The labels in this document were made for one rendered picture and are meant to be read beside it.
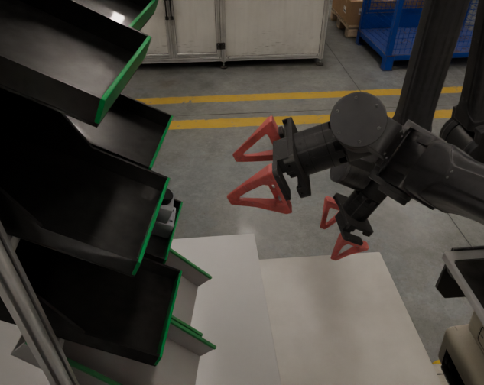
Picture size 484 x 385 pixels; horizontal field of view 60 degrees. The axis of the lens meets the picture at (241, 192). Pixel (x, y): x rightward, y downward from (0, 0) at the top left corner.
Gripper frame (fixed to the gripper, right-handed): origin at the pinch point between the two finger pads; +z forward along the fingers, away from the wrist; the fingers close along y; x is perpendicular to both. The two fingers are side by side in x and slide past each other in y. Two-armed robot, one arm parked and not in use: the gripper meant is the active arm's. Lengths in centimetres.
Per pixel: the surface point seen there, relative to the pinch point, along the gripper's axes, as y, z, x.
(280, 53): -373, 35, 116
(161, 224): 0.6, 14.3, 3.7
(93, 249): 20.8, 7.5, -10.8
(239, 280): -19.5, 20.1, 41.1
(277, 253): -110, 43, 126
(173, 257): -6.8, 21.6, 17.1
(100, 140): 2.0, 12.8, -12.8
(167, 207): 0.1, 11.9, 1.3
